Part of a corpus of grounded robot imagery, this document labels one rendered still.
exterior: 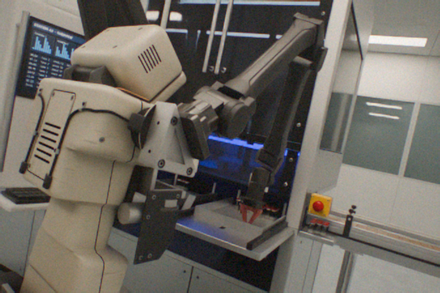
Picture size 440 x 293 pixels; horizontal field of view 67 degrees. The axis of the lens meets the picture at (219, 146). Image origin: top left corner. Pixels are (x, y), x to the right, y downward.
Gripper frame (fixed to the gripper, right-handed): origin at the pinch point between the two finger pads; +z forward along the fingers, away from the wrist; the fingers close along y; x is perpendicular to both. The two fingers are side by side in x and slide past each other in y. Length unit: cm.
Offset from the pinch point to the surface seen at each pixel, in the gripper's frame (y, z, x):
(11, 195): -29, 14, 79
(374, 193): 482, -65, -31
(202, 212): -1.0, 0.4, 16.6
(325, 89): 15, -56, -11
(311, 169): 21.2, -25.9, -12.1
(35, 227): 33, 44, 137
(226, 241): -13.8, 4.9, -0.1
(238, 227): -0.7, 1.3, 2.3
